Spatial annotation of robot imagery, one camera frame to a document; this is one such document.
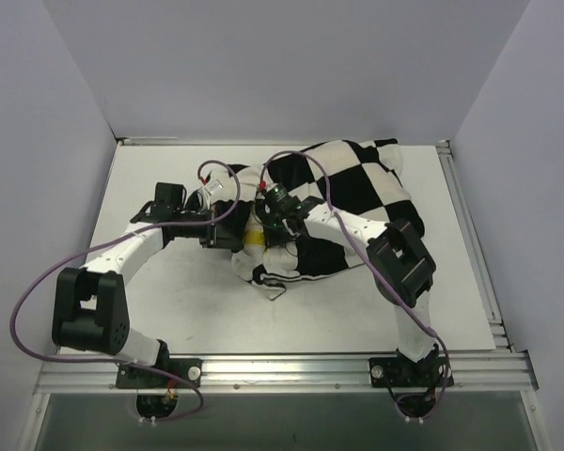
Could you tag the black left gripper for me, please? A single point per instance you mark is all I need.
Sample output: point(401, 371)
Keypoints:
point(223, 236)

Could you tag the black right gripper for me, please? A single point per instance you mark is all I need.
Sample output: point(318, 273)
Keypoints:
point(267, 225)

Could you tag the cream quilted pillow yellow edge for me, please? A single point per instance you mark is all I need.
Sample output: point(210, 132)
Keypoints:
point(254, 237)

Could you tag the black white checkered pillowcase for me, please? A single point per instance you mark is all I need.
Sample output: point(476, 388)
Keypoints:
point(360, 178)

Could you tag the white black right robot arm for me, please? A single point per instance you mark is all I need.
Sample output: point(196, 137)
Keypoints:
point(401, 264)

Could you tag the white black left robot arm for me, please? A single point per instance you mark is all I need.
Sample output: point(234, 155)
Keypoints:
point(91, 310)

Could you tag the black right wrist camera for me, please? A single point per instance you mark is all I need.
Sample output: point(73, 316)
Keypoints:
point(277, 198)

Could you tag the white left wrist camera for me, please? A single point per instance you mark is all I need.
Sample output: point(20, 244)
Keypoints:
point(212, 188)

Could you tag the aluminium back frame rail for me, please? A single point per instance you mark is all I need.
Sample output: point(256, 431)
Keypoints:
point(148, 141)

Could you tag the aluminium frame rail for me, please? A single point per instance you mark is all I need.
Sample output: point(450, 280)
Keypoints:
point(489, 371)
point(148, 141)

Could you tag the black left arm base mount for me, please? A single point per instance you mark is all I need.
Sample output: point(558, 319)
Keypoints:
point(165, 375)

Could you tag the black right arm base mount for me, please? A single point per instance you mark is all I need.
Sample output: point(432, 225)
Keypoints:
point(399, 372)

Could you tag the aluminium right side rail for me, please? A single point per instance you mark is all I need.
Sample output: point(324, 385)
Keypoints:
point(473, 248)

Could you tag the aluminium front frame rail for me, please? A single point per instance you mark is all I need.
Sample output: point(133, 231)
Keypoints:
point(489, 371)

